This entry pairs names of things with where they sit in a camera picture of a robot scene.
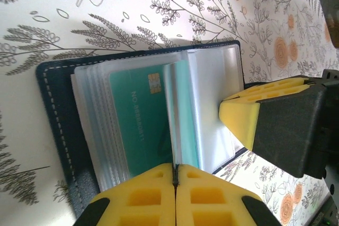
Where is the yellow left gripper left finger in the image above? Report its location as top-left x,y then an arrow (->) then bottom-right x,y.
75,162 -> 177,226

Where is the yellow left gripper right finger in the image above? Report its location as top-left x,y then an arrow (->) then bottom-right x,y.
176,164 -> 281,226

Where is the teal plastic card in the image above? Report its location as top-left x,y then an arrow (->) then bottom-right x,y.
109,60 -> 201,179

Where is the navy blue leather card holder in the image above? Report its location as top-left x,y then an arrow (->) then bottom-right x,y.
35,40 -> 255,219

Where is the floral patterned table cover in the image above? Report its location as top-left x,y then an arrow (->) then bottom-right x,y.
0,0 -> 339,226

